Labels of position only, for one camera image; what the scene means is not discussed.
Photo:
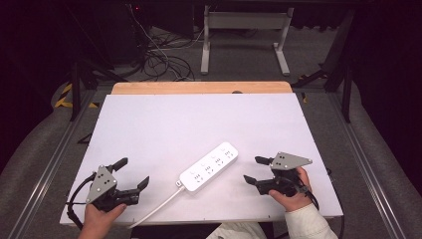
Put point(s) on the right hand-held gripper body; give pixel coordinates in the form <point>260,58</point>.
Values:
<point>288,161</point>

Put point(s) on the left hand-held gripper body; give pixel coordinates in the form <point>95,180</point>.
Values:
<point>101,183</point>

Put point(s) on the white power strip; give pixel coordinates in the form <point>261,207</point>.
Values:
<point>209,167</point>

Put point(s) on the person's left hand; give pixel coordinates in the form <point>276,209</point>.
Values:
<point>98,219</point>

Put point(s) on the person's right hand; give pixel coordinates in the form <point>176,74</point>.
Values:
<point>298,203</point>

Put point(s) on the person's white clothing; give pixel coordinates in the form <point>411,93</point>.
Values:
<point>237,232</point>

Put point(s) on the white board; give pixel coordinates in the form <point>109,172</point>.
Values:
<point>199,122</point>

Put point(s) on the black metal stand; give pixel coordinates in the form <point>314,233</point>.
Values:
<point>75,94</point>
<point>346,94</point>

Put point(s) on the yellow black hazard tape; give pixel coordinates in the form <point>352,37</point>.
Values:
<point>63,103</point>

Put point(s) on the black computer case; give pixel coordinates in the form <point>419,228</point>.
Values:
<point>124,31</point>

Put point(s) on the aluminium floor rail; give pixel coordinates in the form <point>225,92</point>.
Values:
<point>49,166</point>
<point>365,166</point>

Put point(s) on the white metal table frame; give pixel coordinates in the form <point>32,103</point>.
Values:
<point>245,20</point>

